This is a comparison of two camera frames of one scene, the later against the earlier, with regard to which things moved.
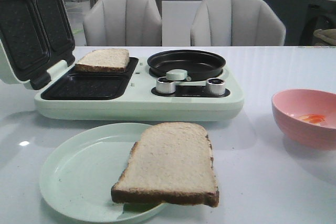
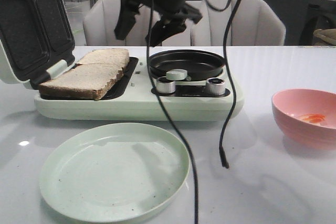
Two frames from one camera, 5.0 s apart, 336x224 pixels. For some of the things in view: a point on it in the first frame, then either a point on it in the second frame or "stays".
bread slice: (170, 162) to (81, 81)
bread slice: (103, 60) stays
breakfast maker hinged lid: (35, 31) stays
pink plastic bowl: (307, 116) stays
